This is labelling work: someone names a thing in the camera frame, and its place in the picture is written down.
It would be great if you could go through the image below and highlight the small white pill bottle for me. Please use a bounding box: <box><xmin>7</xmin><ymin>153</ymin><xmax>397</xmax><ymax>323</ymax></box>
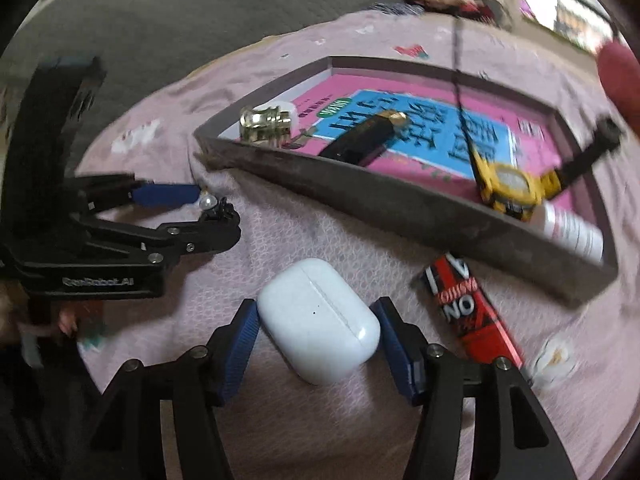
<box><xmin>530</xmin><ymin>202</ymin><xmax>606</xmax><ymax>265</ymax></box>

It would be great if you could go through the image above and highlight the yellow watch with black strap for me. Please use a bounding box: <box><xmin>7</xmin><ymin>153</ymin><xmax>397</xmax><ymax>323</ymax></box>
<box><xmin>452</xmin><ymin>10</ymin><xmax>623</xmax><ymax>222</ymax></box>

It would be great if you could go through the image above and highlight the grey quilted headboard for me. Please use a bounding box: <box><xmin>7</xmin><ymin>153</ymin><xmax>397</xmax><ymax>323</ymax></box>
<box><xmin>0</xmin><ymin>0</ymin><xmax>401</xmax><ymax>126</ymax></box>

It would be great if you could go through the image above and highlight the brass metal fitting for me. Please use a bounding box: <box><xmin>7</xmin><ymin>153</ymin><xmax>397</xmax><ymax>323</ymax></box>
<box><xmin>239</xmin><ymin>105</ymin><xmax>292</xmax><ymax>145</ymax></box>

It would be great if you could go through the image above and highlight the barred window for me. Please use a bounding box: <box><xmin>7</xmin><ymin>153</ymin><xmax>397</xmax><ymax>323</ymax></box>
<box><xmin>515</xmin><ymin>0</ymin><xmax>621</xmax><ymax>51</ymax></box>

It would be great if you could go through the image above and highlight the person's left hand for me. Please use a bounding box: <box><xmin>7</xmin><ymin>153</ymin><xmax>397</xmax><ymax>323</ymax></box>
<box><xmin>55</xmin><ymin>305</ymin><xmax>81</xmax><ymax>338</ymax></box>

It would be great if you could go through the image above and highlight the white earbud case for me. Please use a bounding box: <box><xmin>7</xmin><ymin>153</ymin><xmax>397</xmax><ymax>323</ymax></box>
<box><xmin>256</xmin><ymin>257</ymin><xmax>382</xmax><ymax>386</ymax></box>

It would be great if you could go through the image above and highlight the black keychain with pearl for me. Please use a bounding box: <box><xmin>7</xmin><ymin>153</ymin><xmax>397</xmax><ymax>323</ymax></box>
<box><xmin>197</xmin><ymin>192</ymin><xmax>236</xmax><ymax>221</ymax></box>

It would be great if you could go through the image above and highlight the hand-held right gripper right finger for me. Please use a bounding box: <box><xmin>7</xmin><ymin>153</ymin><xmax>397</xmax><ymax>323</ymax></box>
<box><xmin>372</xmin><ymin>296</ymin><xmax>576</xmax><ymax>480</ymax></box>

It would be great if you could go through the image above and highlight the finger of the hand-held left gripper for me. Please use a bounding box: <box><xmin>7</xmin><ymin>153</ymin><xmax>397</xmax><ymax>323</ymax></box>
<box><xmin>75</xmin><ymin>175</ymin><xmax>201</xmax><ymax>213</ymax></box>
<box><xmin>90</xmin><ymin>214</ymin><xmax>242</xmax><ymax>264</ymax></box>

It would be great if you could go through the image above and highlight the dark grey shallow box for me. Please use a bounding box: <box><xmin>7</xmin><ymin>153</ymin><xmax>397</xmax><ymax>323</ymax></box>
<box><xmin>194</xmin><ymin>55</ymin><xmax>621</xmax><ymax>303</ymax></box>

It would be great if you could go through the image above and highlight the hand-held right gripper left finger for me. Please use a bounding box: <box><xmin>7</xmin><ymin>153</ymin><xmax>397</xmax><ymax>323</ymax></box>
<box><xmin>90</xmin><ymin>297</ymin><xmax>261</xmax><ymax>480</ymax></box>

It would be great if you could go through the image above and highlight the red lighter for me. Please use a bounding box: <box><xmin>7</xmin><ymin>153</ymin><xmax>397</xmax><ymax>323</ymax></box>
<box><xmin>422</xmin><ymin>254</ymin><xmax>525</xmax><ymax>368</ymax></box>

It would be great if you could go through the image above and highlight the black and gold case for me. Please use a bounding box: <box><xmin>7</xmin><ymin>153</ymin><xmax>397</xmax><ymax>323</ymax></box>
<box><xmin>318</xmin><ymin>110</ymin><xmax>408</xmax><ymax>165</ymax></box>

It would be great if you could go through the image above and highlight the pink printed bed sheet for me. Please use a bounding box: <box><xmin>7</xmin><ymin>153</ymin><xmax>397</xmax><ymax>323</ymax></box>
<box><xmin>75</xmin><ymin>10</ymin><xmax>640</xmax><ymax>480</ymax></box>

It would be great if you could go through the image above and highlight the pink quilted blanket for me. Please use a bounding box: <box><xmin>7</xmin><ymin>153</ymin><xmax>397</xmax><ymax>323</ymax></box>
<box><xmin>597</xmin><ymin>42</ymin><xmax>640</xmax><ymax>136</ymax></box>

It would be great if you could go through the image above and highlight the pink and blue book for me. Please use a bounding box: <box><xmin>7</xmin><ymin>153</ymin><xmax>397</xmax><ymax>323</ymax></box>
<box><xmin>220</xmin><ymin>72</ymin><xmax>576</xmax><ymax>211</ymax></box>

